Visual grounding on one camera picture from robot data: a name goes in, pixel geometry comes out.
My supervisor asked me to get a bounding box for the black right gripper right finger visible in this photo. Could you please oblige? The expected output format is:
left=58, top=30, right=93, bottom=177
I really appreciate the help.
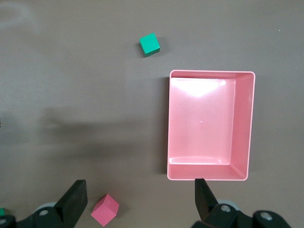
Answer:
left=190, top=178, right=292, bottom=228

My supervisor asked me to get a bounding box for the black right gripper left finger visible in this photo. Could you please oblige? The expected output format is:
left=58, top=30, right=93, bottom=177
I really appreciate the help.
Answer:
left=0, top=180, right=88, bottom=228

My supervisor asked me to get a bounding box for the pink foam cube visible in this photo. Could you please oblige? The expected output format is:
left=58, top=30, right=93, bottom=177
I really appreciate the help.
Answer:
left=90, top=193, right=119, bottom=227

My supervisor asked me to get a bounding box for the pink plastic bin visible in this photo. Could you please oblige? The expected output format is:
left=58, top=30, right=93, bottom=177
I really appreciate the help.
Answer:
left=166, top=69, right=256, bottom=182

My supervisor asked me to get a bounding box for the brown table cover sheet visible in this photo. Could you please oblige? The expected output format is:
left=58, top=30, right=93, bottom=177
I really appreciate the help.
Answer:
left=0, top=0, right=304, bottom=228

